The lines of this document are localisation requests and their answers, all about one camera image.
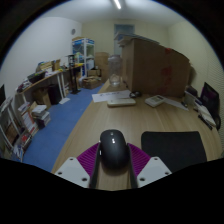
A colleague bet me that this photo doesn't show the black floor stand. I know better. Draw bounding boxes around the black floor stand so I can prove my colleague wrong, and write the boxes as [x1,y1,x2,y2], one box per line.
[67,54,82,95]

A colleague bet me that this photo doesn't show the open white notebook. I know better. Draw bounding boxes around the open white notebook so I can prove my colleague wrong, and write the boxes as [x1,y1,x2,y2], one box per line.
[192,99,218,128]

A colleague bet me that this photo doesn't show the bookshelf with books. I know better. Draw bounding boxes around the bookshelf with books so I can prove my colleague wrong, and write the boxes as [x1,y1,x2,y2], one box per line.
[0,96,52,163]

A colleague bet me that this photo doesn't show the white paper sheet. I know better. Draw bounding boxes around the white paper sheet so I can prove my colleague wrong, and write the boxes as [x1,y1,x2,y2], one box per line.
[91,89,133,103]

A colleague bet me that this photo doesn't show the white remote control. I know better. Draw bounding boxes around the white remote control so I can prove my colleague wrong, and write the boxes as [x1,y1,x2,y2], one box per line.
[144,94,166,108]

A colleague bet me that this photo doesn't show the open cardboard box with items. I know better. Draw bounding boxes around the open cardboard box with items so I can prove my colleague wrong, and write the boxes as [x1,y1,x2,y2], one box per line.
[82,75,103,90]

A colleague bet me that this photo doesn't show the black computer mouse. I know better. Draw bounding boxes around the black computer mouse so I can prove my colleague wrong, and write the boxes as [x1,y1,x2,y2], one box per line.
[99,129,131,170]

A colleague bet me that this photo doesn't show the black monitor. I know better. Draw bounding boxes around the black monitor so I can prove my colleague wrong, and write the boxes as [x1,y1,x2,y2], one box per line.
[199,81,221,118]

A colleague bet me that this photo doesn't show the clear plastic jar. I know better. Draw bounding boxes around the clear plastic jar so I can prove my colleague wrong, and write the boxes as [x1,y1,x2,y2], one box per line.
[107,54,124,88]

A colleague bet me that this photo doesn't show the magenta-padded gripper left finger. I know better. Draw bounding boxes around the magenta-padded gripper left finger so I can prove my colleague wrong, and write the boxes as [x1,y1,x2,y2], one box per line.
[54,142,102,190]

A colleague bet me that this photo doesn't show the ceiling tube light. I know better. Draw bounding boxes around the ceiling tube light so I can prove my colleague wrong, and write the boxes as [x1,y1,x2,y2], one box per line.
[111,0,123,10]

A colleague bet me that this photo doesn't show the black mouse pad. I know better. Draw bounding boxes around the black mouse pad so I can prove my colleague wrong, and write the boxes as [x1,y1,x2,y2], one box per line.
[140,130,208,174]

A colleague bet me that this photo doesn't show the white and blue shelf cabinet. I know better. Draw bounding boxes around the white and blue shelf cabinet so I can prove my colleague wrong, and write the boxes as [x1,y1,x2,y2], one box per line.
[71,37,96,78]

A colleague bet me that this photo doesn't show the black pen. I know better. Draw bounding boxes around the black pen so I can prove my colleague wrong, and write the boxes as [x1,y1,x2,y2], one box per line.
[197,113,214,131]

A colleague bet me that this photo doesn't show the grey paper sheet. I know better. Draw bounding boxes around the grey paper sheet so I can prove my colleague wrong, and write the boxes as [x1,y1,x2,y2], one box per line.
[164,97,190,112]

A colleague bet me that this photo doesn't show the black waste bin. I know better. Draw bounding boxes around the black waste bin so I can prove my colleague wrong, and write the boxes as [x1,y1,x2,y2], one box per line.
[47,83,63,106]

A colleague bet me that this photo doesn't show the small black coiled cable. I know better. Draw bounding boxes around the small black coiled cable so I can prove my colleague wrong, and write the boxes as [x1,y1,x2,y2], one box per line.
[128,90,143,99]

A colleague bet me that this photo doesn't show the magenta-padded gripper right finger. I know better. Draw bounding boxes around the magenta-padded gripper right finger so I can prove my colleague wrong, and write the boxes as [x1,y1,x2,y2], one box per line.
[127,143,173,189]

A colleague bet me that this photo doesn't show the cluttered wooden side desk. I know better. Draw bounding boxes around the cluttered wooden side desk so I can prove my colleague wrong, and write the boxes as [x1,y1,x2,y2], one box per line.
[16,59,85,105]

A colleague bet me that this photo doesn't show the large brown cardboard box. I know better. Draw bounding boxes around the large brown cardboard box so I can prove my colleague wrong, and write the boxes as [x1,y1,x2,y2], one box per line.
[118,33,192,99]

